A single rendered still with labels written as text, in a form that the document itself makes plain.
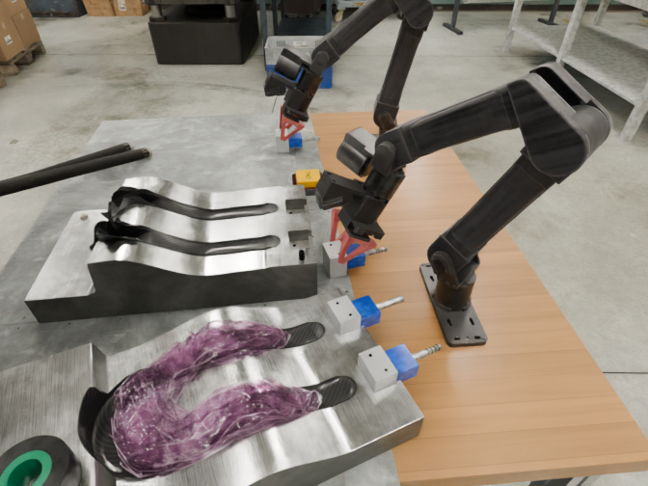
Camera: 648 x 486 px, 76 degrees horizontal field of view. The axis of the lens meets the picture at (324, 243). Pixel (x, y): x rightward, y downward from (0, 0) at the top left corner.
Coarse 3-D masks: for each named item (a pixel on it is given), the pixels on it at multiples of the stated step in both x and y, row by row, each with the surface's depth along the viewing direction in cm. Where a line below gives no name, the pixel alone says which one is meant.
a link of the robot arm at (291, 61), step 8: (288, 48) 107; (280, 56) 107; (288, 56) 107; (296, 56) 107; (304, 56) 109; (320, 56) 104; (328, 56) 104; (280, 64) 108; (288, 64) 108; (296, 64) 108; (312, 64) 105; (320, 64) 105; (280, 72) 110; (288, 72) 109; (296, 72) 109; (320, 72) 107
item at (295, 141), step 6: (276, 132) 120; (300, 132) 124; (276, 138) 119; (294, 138) 120; (300, 138) 121; (306, 138) 123; (312, 138) 123; (318, 138) 123; (276, 144) 123; (282, 144) 120; (288, 144) 121; (294, 144) 121; (300, 144) 122; (282, 150) 122; (288, 150) 122
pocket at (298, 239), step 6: (288, 234) 80; (294, 234) 80; (300, 234) 80; (306, 234) 81; (294, 240) 81; (300, 240) 81; (306, 240) 82; (294, 246) 81; (300, 246) 80; (306, 246) 80
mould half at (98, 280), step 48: (192, 192) 88; (240, 192) 91; (288, 192) 90; (288, 240) 77; (48, 288) 72; (96, 288) 70; (144, 288) 72; (192, 288) 73; (240, 288) 74; (288, 288) 76
